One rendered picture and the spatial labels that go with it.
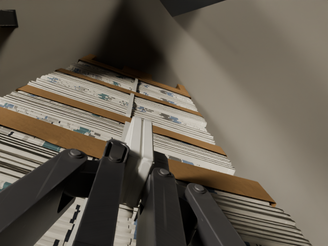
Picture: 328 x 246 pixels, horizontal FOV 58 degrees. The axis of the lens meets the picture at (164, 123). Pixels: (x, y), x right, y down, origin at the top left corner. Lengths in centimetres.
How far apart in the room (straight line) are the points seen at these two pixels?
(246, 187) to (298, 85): 99
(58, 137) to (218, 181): 17
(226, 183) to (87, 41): 92
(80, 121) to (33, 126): 16
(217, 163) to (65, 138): 27
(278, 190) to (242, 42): 68
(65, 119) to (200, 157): 21
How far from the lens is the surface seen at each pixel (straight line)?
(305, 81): 131
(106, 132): 45
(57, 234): 19
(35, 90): 56
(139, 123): 20
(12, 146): 26
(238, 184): 34
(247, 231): 26
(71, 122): 45
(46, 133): 30
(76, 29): 116
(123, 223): 21
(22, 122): 31
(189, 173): 31
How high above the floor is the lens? 113
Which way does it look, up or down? 71 degrees down
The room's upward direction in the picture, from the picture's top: 171 degrees clockwise
